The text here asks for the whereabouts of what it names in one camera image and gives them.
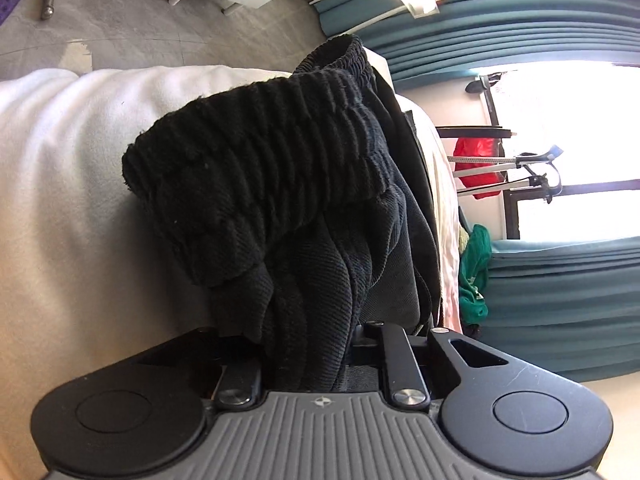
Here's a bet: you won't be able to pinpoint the green garment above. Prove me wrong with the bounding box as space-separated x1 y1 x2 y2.
458 223 491 327

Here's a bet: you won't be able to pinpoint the red cloth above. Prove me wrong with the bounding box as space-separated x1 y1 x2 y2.
452 137 504 199

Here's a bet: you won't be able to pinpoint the dark hanging cloth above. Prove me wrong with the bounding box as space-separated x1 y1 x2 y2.
464 72 502 94

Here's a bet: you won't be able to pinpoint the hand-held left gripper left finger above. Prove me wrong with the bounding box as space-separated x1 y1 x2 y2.
132 327 263 409

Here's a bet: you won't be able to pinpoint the garment steamer stand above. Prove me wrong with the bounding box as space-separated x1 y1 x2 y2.
449 144 565 205

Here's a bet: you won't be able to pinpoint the dark framed window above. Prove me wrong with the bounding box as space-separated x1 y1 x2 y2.
467 59 640 242

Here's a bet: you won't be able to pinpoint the black wooden frame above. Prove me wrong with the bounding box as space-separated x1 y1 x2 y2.
436 126 516 140

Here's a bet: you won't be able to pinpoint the black pants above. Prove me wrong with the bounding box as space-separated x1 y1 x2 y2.
121 34 443 393

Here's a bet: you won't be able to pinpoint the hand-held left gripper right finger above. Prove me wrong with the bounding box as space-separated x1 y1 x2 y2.
352 322 512 409

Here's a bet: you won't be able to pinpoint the teal curtain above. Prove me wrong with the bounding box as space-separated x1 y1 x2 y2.
310 0 640 83
481 236 640 397

